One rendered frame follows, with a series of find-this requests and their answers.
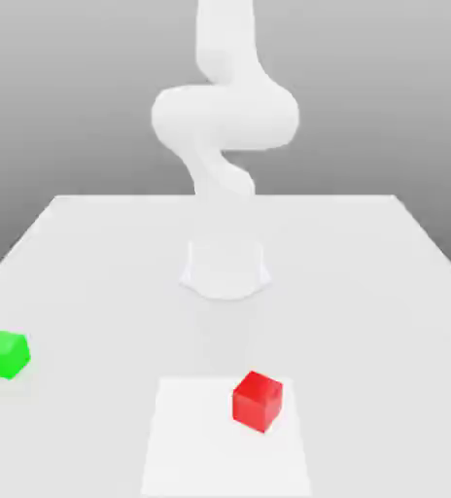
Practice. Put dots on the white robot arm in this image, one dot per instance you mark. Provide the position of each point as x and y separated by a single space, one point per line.
225 116

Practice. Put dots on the small red cube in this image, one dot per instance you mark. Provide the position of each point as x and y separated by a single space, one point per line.
256 402

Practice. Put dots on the small green cube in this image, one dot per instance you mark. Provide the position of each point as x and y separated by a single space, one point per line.
4 355

